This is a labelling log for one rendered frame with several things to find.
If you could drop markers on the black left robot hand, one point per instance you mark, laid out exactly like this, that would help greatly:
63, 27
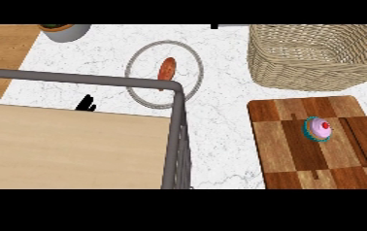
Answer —
85, 104

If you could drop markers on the pale wooden basket shelf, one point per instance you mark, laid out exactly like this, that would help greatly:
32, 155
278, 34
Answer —
81, 149

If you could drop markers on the wicker basket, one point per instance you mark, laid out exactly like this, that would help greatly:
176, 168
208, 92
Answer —
304, 57

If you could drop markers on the brown wooden cutting board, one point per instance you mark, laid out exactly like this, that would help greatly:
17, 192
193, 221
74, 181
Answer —
304, 157

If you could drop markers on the pink frosted cupcake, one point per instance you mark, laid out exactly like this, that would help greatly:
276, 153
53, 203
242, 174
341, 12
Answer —
318, 129

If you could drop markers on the orange sweet potato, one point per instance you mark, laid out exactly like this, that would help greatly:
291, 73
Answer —
167, 69

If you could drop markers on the brown wooden panel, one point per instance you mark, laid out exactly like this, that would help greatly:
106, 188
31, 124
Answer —
13, 50

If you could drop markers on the grey plant pot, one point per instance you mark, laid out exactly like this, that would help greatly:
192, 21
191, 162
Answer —
66, 32

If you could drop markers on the white plate with grey rim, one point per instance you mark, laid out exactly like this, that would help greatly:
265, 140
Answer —
191, 60

